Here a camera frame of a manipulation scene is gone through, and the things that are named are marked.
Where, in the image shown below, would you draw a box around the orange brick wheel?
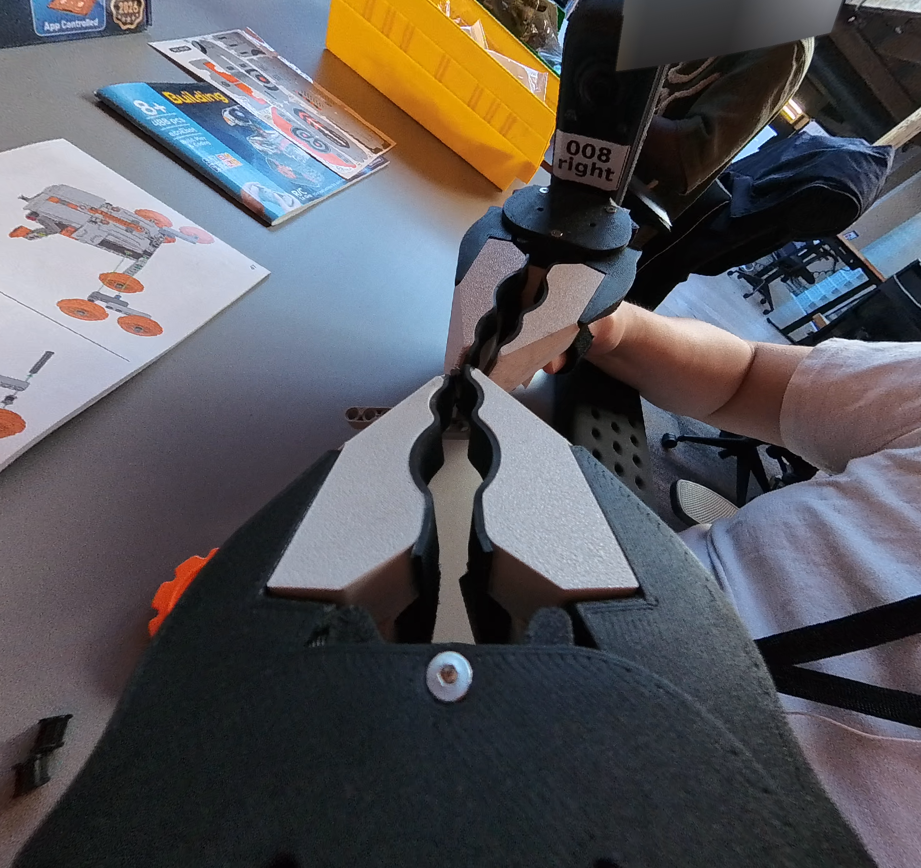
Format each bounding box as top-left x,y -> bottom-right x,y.
147,547 -> 219,639

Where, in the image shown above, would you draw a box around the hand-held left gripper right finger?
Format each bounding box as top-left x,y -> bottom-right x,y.
460,366 -> 641,645

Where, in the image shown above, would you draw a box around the person's pale sweatshirt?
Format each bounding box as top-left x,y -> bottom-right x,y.
676,339 -> 921,868

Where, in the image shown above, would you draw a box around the black chair base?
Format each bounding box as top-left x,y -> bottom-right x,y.
661,428 -> 817,496

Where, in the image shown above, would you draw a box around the grey brick beam blue pins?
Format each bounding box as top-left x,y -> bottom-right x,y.
344,406 -> 479,439

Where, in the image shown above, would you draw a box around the yellow storage bin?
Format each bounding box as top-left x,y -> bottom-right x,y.
324,0 -> 571,192

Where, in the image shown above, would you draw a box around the black harness straps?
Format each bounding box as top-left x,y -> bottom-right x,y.
754,597 -> 921,730

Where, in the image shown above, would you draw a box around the blue building booklet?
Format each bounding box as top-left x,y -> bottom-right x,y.
94,81 -> 390,228

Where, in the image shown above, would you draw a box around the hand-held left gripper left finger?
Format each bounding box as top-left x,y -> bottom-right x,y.
265,372 -> 461,645

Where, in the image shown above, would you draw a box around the person's right forearm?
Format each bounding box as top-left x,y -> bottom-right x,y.
619,303 -> 815,446

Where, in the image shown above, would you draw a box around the small black brick pin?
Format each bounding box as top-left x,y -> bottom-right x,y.
12,752 -> 53,798
32,713 -> 73,758

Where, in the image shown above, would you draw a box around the printed sticker sheet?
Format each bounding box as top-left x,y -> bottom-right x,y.
148,27 -> 397,180

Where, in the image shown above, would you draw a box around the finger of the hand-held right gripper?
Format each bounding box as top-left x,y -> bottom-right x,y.
476,262 -> 607,392
444,237 -> 533,374

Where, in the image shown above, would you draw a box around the row of black office chairs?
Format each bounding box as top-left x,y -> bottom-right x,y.
727,234 -> 890,345

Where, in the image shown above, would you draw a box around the person's pale shoe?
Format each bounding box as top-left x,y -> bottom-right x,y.
670,479 -> 741,526

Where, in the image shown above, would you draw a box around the person's right hand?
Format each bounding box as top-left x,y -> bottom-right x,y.
540,304 -> 643,378

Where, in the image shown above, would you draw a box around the open white instruction booklet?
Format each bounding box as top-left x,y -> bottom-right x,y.
0,137 -> 272,474

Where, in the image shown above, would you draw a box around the grey desk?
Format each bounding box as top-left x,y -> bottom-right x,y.
0,0 -> 598,868

